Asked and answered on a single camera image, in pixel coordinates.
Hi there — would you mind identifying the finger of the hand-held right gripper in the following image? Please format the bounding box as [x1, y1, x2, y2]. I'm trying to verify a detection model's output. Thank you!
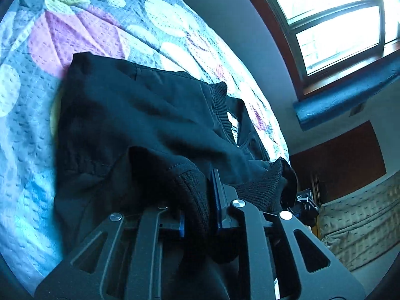
[295, 188, 321, 217]

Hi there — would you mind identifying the blue curtain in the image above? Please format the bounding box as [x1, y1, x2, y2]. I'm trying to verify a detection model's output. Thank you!
[293, 59, 400, 132]

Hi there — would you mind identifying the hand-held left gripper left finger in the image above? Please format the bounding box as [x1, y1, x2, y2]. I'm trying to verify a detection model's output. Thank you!
[34, 204, 188, 300]

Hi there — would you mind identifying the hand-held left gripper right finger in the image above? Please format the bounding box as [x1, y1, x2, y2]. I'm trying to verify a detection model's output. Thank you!
[211, 169, 367, 300]

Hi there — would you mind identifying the beige quilted cloth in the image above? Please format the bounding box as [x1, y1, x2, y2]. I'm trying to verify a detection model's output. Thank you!
[318, 172, 400, 272]

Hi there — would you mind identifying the brown wooden panel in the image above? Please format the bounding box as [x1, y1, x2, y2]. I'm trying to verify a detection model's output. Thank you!
[290, 120, 388, 207]

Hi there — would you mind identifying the floral quilted blanket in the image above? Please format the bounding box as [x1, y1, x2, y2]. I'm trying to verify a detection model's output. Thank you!
[0, 0, 291, 297]

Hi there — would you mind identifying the black jacket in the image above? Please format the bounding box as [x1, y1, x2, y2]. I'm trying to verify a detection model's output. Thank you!
[51, 51, 299, 300]

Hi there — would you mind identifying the wooden framed window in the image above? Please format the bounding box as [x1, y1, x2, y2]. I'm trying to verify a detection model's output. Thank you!
[233, 0, 400, 101]

